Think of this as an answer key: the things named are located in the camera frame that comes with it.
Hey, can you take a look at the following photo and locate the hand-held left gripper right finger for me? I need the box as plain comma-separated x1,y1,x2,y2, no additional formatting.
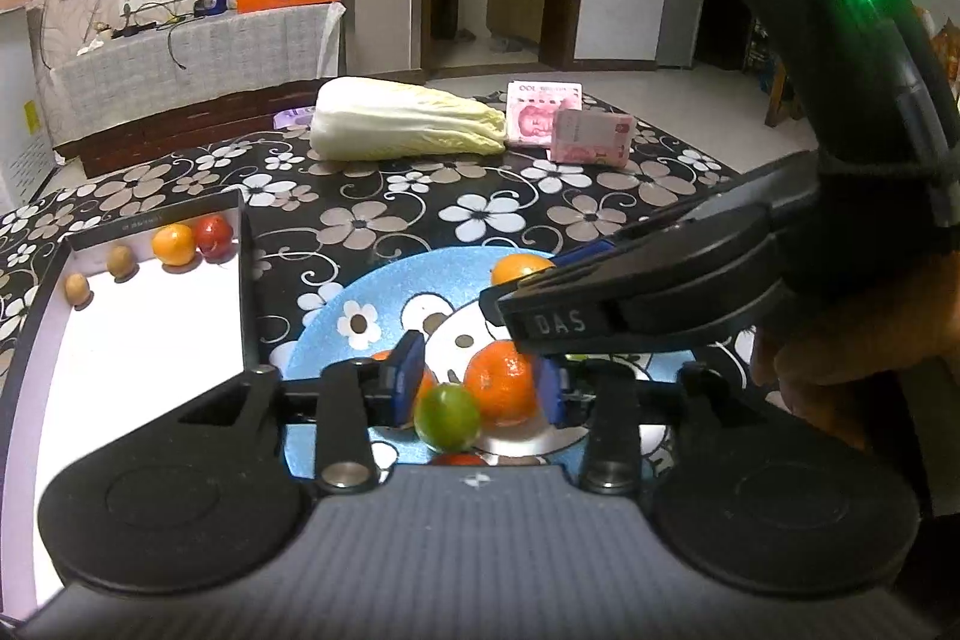
535,353,766,497

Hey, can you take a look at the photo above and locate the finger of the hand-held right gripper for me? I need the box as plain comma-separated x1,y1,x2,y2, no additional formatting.
480,224,782,357
557,151,820,271

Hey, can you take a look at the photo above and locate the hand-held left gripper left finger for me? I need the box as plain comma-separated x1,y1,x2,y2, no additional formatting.
176,331,427,497

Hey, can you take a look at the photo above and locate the orange tangerine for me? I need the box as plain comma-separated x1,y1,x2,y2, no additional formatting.
152,224,197,267
463,341,542,427
371,349,442,428
491,254,557,287

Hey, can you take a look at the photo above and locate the green lime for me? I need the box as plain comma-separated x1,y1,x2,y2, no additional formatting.
414,383,483,452

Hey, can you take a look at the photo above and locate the blue cartoon plate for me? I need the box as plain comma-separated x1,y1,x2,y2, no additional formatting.
281,248,676,485

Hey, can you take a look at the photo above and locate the black box with white inside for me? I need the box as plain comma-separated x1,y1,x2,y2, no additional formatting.
0,194,260,618

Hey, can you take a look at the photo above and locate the person's right hand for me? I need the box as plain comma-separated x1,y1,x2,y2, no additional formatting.
750,250,960,461

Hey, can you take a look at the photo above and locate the wooden chair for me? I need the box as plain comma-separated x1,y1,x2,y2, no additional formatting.
763,29,802,128

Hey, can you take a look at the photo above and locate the upright pink banknote bundle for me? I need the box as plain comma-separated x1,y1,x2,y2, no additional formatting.
551,111,635,167

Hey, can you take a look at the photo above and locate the black floral tablecloth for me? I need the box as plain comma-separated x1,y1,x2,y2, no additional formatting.
0,85,751,483

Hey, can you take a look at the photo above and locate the flat pink banknote stack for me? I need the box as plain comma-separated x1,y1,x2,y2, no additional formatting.
506,81,584,150

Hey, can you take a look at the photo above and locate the napa cabbage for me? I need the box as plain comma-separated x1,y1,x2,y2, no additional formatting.
309,77,508,161

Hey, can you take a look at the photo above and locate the dark wooden low cabinet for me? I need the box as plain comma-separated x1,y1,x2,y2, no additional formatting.
58,76,331,178

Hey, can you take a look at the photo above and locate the white patterned cabinet cloth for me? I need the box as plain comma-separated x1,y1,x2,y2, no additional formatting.
58,2,346,118

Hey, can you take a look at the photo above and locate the white chest freezer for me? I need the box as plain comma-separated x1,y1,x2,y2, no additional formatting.
0,0,58,215

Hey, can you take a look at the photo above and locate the black cable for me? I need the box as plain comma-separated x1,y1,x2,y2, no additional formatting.
166,16,190,77

